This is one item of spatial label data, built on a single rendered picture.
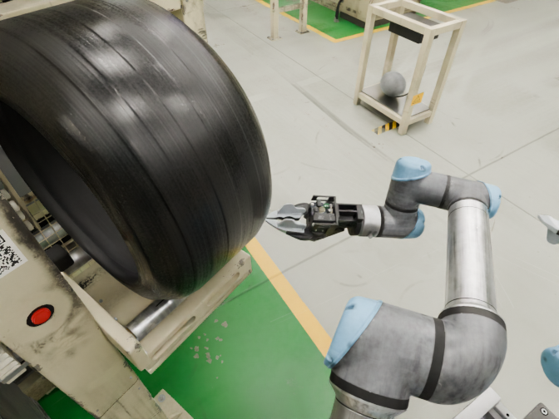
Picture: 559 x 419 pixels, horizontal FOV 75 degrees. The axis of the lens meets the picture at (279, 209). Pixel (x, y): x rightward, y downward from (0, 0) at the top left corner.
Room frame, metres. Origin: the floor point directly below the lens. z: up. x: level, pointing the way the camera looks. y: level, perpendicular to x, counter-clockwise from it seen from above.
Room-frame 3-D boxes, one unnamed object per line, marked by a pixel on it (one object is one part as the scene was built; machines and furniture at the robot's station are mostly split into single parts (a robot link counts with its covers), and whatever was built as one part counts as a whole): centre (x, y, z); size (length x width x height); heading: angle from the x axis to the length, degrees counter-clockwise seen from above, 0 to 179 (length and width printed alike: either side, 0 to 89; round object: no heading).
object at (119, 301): (0.57, 0.33, 0.80); 0.37 x 0.36 x 0.02; 53
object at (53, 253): (0.51, 0.51, 0.97); 0.05 x 0.04 x 0.05; 53
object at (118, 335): (0.43, 0.44, 0.90); 0.40 x 0.03 x 0.10; 53
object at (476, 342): (0.38, -0.34, 1.11); 0.49 x 0.11 x 0.12; 160
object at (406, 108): (2.79, -0.96, 0.40); 0.60 x 0.35 x 0.80; 32
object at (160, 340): (0.48, 0.22, 0.83); 0.36 x 0.09 x 0.06; 143
